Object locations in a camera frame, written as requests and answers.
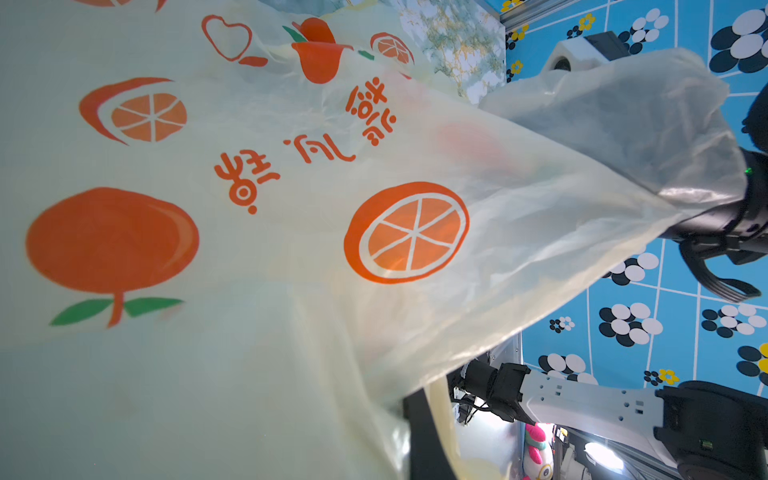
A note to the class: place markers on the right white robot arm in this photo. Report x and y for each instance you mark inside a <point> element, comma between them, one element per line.
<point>630,408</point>

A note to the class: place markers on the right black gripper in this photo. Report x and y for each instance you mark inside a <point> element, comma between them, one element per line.
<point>739,227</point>

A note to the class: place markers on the translucent printed plastic bag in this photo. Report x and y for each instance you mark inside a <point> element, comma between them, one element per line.
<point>234,238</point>

